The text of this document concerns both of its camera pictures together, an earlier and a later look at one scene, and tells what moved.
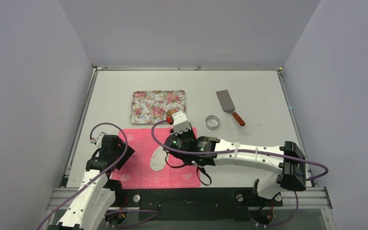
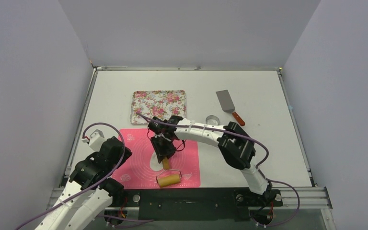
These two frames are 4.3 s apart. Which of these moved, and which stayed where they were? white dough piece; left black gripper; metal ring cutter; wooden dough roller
Moved: wooden dough roller
Stayed: metal ring cutter; white dough piece; left black gripper
